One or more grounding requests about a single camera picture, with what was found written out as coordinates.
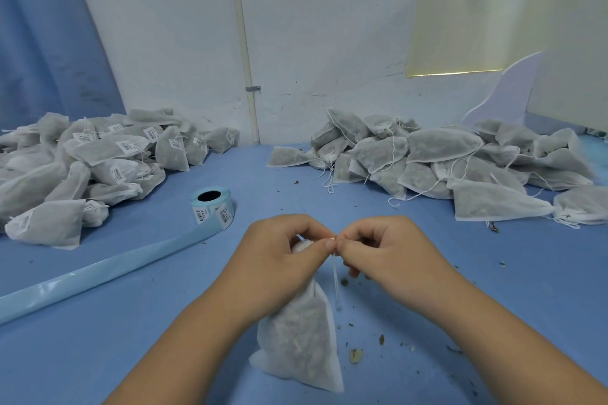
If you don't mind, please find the person's left hand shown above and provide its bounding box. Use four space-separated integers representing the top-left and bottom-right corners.
213 214 338 327

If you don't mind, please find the person's right hand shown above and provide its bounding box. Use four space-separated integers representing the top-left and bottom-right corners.
334 216 469 320

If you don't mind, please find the white herb bag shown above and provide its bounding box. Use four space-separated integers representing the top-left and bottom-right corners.
249 240 346 394

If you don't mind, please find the blue label roll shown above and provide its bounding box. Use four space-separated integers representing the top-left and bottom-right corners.
0 186 237 327

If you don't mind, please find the pile of unlabelled herb bags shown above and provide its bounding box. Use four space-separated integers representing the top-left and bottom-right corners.
267 108 608 228

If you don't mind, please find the pile of labelled herb bags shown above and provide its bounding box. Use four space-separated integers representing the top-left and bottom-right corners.
0 108 241 251

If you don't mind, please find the person's right forearm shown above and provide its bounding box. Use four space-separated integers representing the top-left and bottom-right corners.
437 288 608 405

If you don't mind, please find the person's left forearm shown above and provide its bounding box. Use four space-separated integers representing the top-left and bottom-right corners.
104 297 262 405

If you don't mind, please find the white curved board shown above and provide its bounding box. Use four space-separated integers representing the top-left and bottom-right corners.
460 51 543 128

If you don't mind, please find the large beige panel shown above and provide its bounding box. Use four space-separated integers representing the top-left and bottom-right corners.
525 0 608 134

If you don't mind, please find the blue curtain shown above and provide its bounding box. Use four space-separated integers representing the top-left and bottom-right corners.
0 0 127 132

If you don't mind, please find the white wall pipe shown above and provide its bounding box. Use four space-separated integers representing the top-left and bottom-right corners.
226 0 262 145

